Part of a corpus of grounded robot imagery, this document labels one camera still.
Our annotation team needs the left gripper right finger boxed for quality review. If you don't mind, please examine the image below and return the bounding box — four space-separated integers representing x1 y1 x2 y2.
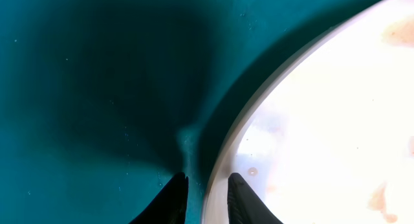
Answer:
227 173 283 224

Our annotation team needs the teal plastic tray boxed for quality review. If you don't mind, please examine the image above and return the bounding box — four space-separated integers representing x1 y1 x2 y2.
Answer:
1 0 381 223

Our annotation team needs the white plate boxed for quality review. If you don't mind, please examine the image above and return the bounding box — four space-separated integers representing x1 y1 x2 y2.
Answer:
201 0 413 224

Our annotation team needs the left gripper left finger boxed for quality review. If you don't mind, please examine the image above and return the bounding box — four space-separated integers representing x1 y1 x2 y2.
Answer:
129 172 189 224

